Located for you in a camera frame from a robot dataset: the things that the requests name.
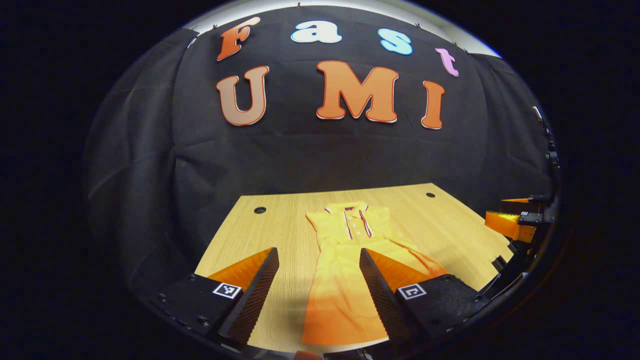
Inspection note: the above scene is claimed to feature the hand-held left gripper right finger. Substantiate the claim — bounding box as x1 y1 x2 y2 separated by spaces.
359 248 496 353

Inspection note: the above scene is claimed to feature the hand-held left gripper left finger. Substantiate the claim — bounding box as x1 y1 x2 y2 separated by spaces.
147 247 281 351

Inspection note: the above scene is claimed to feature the orange T-shirt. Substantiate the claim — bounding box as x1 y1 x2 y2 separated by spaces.
300 201 450 347

